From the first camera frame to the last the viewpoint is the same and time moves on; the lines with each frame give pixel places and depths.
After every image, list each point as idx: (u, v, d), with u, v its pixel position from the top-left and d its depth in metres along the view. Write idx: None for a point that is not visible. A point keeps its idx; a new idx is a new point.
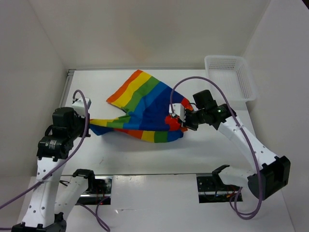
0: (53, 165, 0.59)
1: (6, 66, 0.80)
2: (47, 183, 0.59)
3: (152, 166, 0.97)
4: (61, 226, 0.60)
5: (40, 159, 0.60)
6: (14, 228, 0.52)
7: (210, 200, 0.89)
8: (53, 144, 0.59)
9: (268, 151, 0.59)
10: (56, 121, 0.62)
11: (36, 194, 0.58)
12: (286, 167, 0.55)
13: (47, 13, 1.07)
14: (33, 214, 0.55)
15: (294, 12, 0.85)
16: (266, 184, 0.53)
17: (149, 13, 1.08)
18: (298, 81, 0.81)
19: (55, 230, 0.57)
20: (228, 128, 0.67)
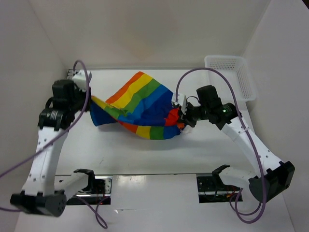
0: (54, 134, 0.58)
1: (5, 66, 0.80)
2: (48, 153, 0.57)
3: (151, 167, 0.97)
4: (62, 199, 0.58)
5: (42, 129, 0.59)
6: (13, 195, 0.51)
7: (210, 200, 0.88)
8: (55, 116, 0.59)
9: (273, 155, 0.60)
10: (56, 93, 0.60)
11: (37, 162, 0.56)
12: (290, 173, 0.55)
13: (47, 12, 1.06)
14: (34, 182, 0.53)
15: (294, 12, 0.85)
16: (269, 190, 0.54)
17: (148, 13, 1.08)
18: (298, 81, 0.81)
19: (56, 204, 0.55)
20: (233, 130, 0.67)
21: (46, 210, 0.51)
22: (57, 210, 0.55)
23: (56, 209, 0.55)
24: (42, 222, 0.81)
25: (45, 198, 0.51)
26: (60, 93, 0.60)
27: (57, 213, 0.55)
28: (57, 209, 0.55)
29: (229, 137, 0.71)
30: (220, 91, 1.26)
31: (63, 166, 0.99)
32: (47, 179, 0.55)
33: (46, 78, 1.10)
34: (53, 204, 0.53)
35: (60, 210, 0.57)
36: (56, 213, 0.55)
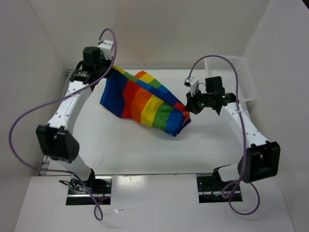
0: (82, 86, 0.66)
1: (5, 66, 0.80)
2: (75, 99, 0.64)
3: (151, 167, 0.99)
4: (76, 146, 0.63)
5: (72, 82, 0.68)
6: (39, 126, 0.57)
7: (211, 200, 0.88)
8: (84, 75, 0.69)
9: (260, 134, 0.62)
10: (85, 57, 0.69)
11: (64, 104, 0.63)
12: (275, 151, 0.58)
13: (48, 12, 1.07)
14: (58, 119, 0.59)
15: (294, 12, 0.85)
16: (251, 161, 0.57)
17: (148, 13, 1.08)
18: (298, 81, 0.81)
19: (72, 144, 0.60)
20: (228, 111, 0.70)
21: (64, 143, 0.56)
22: (71, 152, 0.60)
23: (70, 151, 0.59)
24: (42, 222, 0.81)
25: (65, 130, 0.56)
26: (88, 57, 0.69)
27: (69, 156, 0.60)
28: (71, 152, 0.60)
29: (225, 120, 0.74)
30: None
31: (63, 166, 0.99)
32: (69, 119, 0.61)
33: (46, 78, 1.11)
34: (70, 142, 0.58)
35: (72, 156, 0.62)
36: (69, 154, 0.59)
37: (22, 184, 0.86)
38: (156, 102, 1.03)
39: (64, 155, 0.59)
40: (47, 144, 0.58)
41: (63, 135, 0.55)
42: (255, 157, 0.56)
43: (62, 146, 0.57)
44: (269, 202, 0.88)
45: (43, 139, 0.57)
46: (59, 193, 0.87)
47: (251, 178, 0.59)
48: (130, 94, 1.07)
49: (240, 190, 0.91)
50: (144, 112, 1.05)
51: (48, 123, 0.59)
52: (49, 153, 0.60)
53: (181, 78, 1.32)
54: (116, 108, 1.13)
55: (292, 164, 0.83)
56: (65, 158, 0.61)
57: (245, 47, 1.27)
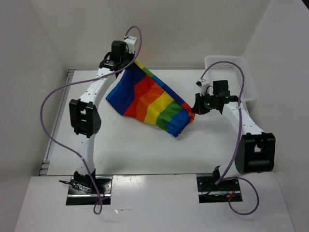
0: (109, 72, 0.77)
1: (5, 66, 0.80)
2: (102, 82, 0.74)
3: (151, 166, 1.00)
4: (98, 122, 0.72)
5: (101, 68, 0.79)
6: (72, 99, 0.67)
7: (211, 200, 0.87)
8: (111, 64, 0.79)
9: (256, 126, 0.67)
10: (113, 49, 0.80)
11: (93, 85, 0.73)
12: (270, 141, 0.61)
13: (47, 12, 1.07)
14: (88, 95, 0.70)
15: (294, 12, 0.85)
16: (245, 148, 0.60)
17: (148, 13, 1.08)
18: (298, 82, 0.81)
19: (96, 118, 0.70)
20: (228, 108, 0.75)
21: (90, 115, 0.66)
22: (94, 124, 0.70)
23: (92, 124, 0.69)
24: (42, 222, 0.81)
25: (93, 105, 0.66)
26: (116, 50, 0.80)
27: (92, 127, 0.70)
28: (93, 125, 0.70)
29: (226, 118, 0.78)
30: None
31: (64, 166, 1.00)
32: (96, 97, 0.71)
33: (46, 78, 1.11)
34: (95, 116, 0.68)
35: (94, 129, 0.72)
36: (92, 126, 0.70)
37: (22, 184, 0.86)
38: (166, 98, 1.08)
39: (89, 127, 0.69)
40: (76, 115, 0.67)
41: (91, 108, 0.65)
42: (248, 143, 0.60)
43: (90, 118, 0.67)
44: (269, 202, 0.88)
45: (74, 110, 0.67)
46: (59, 193, 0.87)
47: (245, 167, 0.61)
48: (142, 90, 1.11)
49: (240, 190, 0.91)
50: (152, 107, 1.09)
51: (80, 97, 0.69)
52: (77, 123, 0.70)
53: (181, 77, 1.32)
54: (121, 104, 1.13)
55: (293, 164, 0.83)
56: (88, 129, 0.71)
57: (245, 47, 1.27)
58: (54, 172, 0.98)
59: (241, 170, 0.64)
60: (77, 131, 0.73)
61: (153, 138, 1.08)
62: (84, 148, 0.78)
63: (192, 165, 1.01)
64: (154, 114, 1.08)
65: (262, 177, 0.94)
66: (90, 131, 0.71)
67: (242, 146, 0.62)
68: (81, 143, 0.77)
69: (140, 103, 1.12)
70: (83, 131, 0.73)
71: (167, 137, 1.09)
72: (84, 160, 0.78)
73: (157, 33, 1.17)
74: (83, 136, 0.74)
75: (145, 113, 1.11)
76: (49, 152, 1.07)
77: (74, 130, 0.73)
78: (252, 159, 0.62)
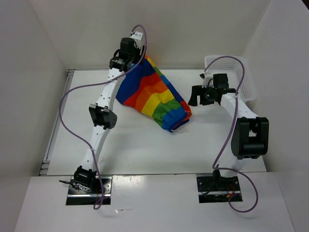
0: (119, 73, 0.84)
1: (4, 66, 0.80)
2: (113, 84, 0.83)
3: (151, 166, 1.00)
4: (115, 118, 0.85)
5: (111, 69, 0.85)
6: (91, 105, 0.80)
7: (211, 200, 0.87)
8: (120, 62, 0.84)
9: (251, 112, 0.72)
10: (122, 46, 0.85)
11: (106, 88, 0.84)
12: (264, 124, 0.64)
13: (47, 13, 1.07)
14: (103, 100, 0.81)
15: (294, 12, 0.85)
16: (240, 129, 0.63)
17: (148, 13, 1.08)
18: (298, 82, 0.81)
19: (112, 116, 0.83)
20: (226, 97, 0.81)
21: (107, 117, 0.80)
22: (111, 122, 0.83)
23: (111, 121, 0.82)
24: (42, 222, 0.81)
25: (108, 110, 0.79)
26: (124, 48, 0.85)
27: (109, 124, 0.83)
28: (111, 122, 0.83)
29: (225, 108, 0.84)
30: None
31: (64, 165, 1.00)
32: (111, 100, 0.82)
33: (46, 78, 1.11)
34: (112, 116, 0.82)
35: (111, 124, 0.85)
36: (110, 124, 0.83)
37: (22, 184, 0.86)
38: (167, 94, 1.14)
39: (106, 124, 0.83)
40: (95, 116, 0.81)
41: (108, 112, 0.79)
42: (243, 125, 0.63)
43: (107, 119, 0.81)
44: (269, 202, 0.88)
45: (93, 113, 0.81)
46: (59, 193, 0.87)
47: (241, 149, 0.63)
48: (145, 83, 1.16)
49: (241, 190, 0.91)
50: (151, 99, 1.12)
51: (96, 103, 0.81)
52: (97, 120, 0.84)
53: (181, 77, 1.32)
54: (122, 93, 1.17)
55: (293, 164, 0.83)
56: (107, 126, 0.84)
57: (245, 47, 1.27)
58: (54, 172, 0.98)
59: (236, 153, 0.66)
60: (95, 124, 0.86)
61: (153, 138, 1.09)
62: (96, 140, 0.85)
63: (192, 165, 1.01)
64: (152, 106, 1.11)
65: (262, 177, 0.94)
66: (107, 126, 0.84)
67: (237, 129, 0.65)
68: (95, 135, 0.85)
69: (141, 94, 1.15)
70: (102, 123, 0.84)
71: (168, 137, 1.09)
72: (93, 152, 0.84)
73: (157, 33, 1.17)
74: (99, 128, 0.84)
75: (143, 104, 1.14)
76: (49, 152, 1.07)
77: (93, 123, 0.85)
78: (247, 142, 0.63)
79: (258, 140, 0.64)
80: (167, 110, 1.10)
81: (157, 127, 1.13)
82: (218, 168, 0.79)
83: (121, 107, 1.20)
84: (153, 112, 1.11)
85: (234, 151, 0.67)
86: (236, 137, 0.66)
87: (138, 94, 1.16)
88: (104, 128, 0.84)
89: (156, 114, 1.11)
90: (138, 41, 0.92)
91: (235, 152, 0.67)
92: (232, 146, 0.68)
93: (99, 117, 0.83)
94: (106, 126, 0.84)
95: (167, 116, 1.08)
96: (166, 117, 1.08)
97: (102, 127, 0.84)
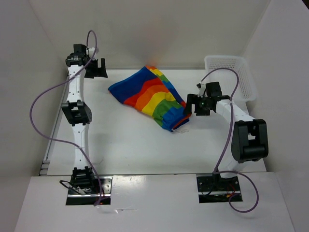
0: (78, 67, 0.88)
1: (4, 66, 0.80)
2: (78, 79, 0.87)
3: (151, 166, 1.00)
4: (90, 111, 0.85)
5: (70, 67, 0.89)
6: (62, 104, 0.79)
7: (211, 201, 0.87)
8: (76, 58, 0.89)
9: (247, 115, 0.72)
10: (76, 49, 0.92)
11: (72, 84, 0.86)
12: (261, 126, 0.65)
13: (47, 13, 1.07)
14: (73, 95, 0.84)
15: (294, 12, 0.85)
16: (239, 133, 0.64)
17: (148, 13, 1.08)
18: (298, 82, 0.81)
19: (88, 108, 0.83)
20: (221, 103, 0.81)
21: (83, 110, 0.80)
22: (88, 114, 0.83)
23: (87, 114, 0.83)
24: (42, 222, 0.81)
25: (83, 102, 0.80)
26: (78, 49, 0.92)
27: (87, 118, 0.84)
28: (88, 114, 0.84)
29: (221, 114, 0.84)
30: None
31: (64, 165, 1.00)
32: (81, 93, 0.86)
33: (46, 78, 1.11)
34: (87, 108, 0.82)
35: (90, 118, 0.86)
36: (87, 117, 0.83)
37: (22, 184, 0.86)
38: (168, 95, 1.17)
39: (84, 118, 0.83)
40: (71, 113, 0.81)
41: (82, 105, 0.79)
42: (242, 128, 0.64)
43: (82, 112, 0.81)
44: (269, 203, 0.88)
45: (67, 111, 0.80)
46: (59, 193, 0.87)
47: (242, 153, 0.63)
48: (147, 86, 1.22)
49: (241, 190, 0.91)
50: (152, 100, 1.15)
51: (67, 100, 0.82)
52: (74, 118, 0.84)
53: (181, 77, 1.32)
54: (124, 94, 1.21)
55: (293, 164, 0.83)
56: (85, 121, 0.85)
57: (245, 47, 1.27)
58: (54, 172, 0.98)
59: (237, 158, 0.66)
60: (73, 123, 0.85)
61: (153, 138, 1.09)
62: (81, 137, 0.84)
63: (193, 165, 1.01)
64: (153, 105, 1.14)
65: (262, 177, 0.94)
66: (87, 120, 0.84)
67: (236, 133, 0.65)
68: (78, 133, 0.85)
69: (142, 95, 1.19)
70: (79, 119, 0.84)
71: (167, 137, 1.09)
72: (82, 149, 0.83)
73: (157, 33, 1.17)
74: (80, 125, 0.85)
75: (143, 104, 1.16)
76: (49, 152, 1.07)
77: (71, 123, 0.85)
78: (248, 145, 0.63)
79: (258, 144, 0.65)
80: (167, 110, 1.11)
81: (157, 127, 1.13)
82: (219, 172, 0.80)
83: (120, 106, 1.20)
84: (153, 111, 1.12)
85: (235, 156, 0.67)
86: (235, 142, 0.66)
87: (139, 96, 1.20)
88: (83, 123, 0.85)
89: (156, 113, 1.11)
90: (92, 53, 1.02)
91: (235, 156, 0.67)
92: (233, 151, 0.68)
93: (75, 114, 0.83)
94: (85, 121, 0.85)
95: (167, 114, 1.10)
96: (166, 116, 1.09)
97: (82, 123, 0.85)
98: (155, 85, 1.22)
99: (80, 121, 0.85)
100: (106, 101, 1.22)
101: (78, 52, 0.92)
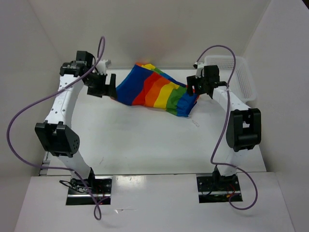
0: (73, 79, 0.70)
1: (4, 66, 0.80)
2: (68, 93, 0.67)
3: (151, 167, 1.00)
4: (75, 139, 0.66)
5: (62, 76, 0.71)
6: (38, 124, 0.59)
7: (210, 201, 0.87)
8: (74, 67, 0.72)
9: (243, 104, 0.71)
10: (78, 55, 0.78)
11: (59, 99, 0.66)
12: (256, 116, 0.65)
13: (47, 13, 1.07)
14: (55, 114, 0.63)
15: (294, 12, 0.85)
16: (234, 122, 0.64)
17: (147, 13, 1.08)
18: (298, 82, 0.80)
19: (71, 137, 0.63)
20: (217, 91, 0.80)
21: (63, 137, 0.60)
22: (71, 146, 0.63)
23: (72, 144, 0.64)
24: (42, 222, 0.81)
25: (64, 125, 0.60)
26: (81, 57, 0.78)
27: (70, 150, 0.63)
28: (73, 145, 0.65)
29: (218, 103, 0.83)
30: None
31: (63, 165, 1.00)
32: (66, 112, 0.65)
33: (46, 78, 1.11)
34: (69, 137, 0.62)
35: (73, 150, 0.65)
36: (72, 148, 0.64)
37: (22, 184, 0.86)
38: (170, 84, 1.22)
39: (65, 150, 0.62)
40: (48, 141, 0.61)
41: (63, 129, 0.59)
42: (236, 118, 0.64)
43: (63, 141, 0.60)
44: (269, 203, 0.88)
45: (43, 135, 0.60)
46: (59, 193, 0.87)
47: (236, 140, 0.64)
48: (148, 82, 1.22)
49: (240, 190, 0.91)
50: (161, 94, 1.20)
51: (47, 119, 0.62)
52: (50, 148, 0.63)
53: (181, 77, 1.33)
54: (127, 96, 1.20)
55: (293, 165, 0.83)
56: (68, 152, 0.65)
57: (245, 47, 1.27)
58: (54, 172, 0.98)
59: (231, 145, 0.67)
60: (57, 154, 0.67)
61: (152, 137, 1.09)
62: (72, 164, 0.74)
63: (193, 165, 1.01)
64: (164, 98, 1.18)
65: (262, 177, 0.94)
66: (69, 153, 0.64)
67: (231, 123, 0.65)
68: (66, 161, 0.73)
69: (148, 93, 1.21)
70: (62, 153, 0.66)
71: (167, 137, 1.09)
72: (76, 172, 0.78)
73: (157, 33, 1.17)
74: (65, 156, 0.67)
75: (153, 99, 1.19)
76: (49, 152, 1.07)
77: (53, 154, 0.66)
78: (242, 133, 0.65)
79: (251, 131, 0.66)
80: (178, 98, 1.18)
81: (157, 127, 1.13)
82: (216, 164, 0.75)
83: (120, 106, 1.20)
84: (166, 103, 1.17)
85: (230, 142, 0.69)
86: (230, 130, 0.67)
87: (145, 94, 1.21)
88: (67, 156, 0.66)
89: (169, 104, 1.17)
90: (101, 66, 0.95)
91: (230, 143, 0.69)
92: (228, 138, 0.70)
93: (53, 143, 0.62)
94: (69, 153, 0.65)
95: (180, 102, 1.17)
96: (180, 104, 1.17)
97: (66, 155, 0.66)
98: (154, 79, 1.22)
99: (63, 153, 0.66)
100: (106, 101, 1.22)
101: (81, 60, 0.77)
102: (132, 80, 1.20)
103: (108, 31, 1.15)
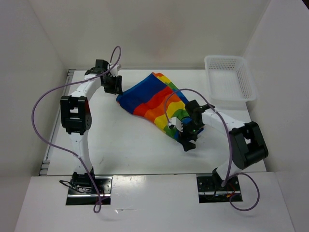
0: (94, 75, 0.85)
1: (4, 66, 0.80)
2: (91, 82, 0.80)
3: (151, 166, 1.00)
4: (89, 118, 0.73)
5: (87, 75, 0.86)
6: (63, 96, 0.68)
7: (210, 201, 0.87)
8: (95, 71, 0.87)
9: (238, 121, 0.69)
10: (97, 63, 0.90)
11: (82, 85, 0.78)
12: (256, 130, 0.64)
13: (47, 13, 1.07)
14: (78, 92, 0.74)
15: (294, 13, 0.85)
16: (237, 143, 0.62)
17: (147, 14, 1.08)
18: (298, 82, 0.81)
19: (88, 112, 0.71)
20: (206, 114, 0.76)
21: (82, 112, 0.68)
22: (86, 121, 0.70)
23: (86, 120, 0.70)
24: (41, 222, 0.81)
25: (85, 98, 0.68)
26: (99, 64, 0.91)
27: (85, 124, 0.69)
28: (87, 122, 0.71)
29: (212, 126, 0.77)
30: (220, 92, 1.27)
31: (63, 166, 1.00)
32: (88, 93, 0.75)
33: (46, 78, 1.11)
34: (87, 110, 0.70)
35: (87, 125, 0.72)
36: (86, 125, 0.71)
37: (22, 184, 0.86)
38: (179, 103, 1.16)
39: (81, 125, 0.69)
40: (68, 113, 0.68)
41: (84, 102, 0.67)
42: (238, 137, 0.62)
43: (82, 113, 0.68)
44: (269, 203, 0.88)
45: (65, 107, 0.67)
46: (60, 193, 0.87)
47: (245, 161, 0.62)
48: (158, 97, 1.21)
49: (241, 190, 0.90)
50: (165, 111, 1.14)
51: (71, 94, 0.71)
52: (68, 122, 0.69)
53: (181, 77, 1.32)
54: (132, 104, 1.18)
55: (293, 164, 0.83)
56: (82, 129, 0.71)
57: (245, 47, 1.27)
58: (54, 172, 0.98)
59: (241, 166, 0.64)
60: (69, 131, 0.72)
61: (152, 138, 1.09)
62: (79, 147, 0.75)
63: (193, 165, 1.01)
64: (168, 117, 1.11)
65: (262, 177, 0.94)
66: (83, 127, 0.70)
67: (234, 144, 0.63)
68: (75, 142, 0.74)
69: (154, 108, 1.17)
70: (76, 129, 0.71)
71: (167, 137, 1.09)
72: (81, 159, 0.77)
73: (157, 33, 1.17)
74: (77, 135, 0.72)
75: (156, 115, 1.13)
76: (49, 152, 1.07)
77: (66, 130, 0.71)
78: (248, 152, 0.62)
79: (257, 146, 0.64)
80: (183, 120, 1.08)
81: (157, 128, 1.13)
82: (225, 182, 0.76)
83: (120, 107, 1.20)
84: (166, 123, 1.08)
85: (238, 164, 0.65)
86: (234, 151, 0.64)
87: (151, 107, 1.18)
88: (81, 133, 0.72)
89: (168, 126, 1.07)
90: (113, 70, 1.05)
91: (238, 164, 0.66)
92: (235, 160, 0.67)
93: (72, 117, 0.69)
94: (82, 129, 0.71)
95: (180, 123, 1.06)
96: None
97: (79, 132, 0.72)
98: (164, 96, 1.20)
99: (77, 130, 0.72)
100: (106, 102, 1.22)
101: (99, 67, 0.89)
102: (144, 91, 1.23)
103: (108, 31, 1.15)
